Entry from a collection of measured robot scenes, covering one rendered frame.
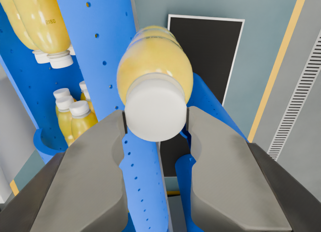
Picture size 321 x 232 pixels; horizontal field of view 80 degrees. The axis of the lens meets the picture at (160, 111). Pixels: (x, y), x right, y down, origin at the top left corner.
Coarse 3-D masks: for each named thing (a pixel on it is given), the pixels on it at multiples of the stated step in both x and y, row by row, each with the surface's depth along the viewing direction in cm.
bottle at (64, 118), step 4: (68, 108) 46; (60, 112) 46; (64, 112) 46; (68, 112) 46; (60, 116) 46; (64, 116) 45; (68, 116) 45; (60, 120) 46; (64, 120) 45; (68, 120) 45; (60, 124) 46; (64, 124) 46; (68, 124) 46; (60, 128) 47; (64, 128) 46; (68, 128) 46; (64, 132) 47; (68, 132) 46; (64, 136) 48; (68, 136) 47; (72, 136) 47; (68, 140) 48; (72, 140) 48; (68, 144) 49
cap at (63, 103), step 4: (64, 96) 47; (68, 96) 47; (56, 100) 46; (60, 100) 45; (64, 100) 45; (68, 100) 45; (72, 100) 46; (56, 104) 45; (60, 104) 44; (64, 104) 45; (68, 104) 45; (60, 108) 45; (64, 108) 45
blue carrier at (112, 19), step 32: (64, 0) 26; (96, 0) 28; (128, 0) 35; (0, 32) 40; (96, 32) 30; (128, 32) 35; (32, 64) 47; (96, 64) 31; (32, 96) 47; (96, 96) 33; (128, 128) 40; (128, 160) 42; (128, 192) 46; (160, 192) 59; (128, 224) 71; (160, 224) 61
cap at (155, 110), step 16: (144, 80) 12; (160, 80) 12; (128, 96) 12; (144, 96) 11; (160, 96) 11; (176, 96) 11; (128, 112) 11; (144, 112) 12; (160, 112) 12; (176, 112) 12; (144, 128) 12; (160, 128) 12; (176, 128) 12
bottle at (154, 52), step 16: (144, 32) 21; (160, 32) 20; (128, 48) 17; (144, 48) 14; (160, 48) 14; (176, 48) 15; (128, 64) 14; (144, 64) 13; (160, 64) 13; (176, 64) 14; (128, 80) 14; (176, 80) 13; (192, 80) 15
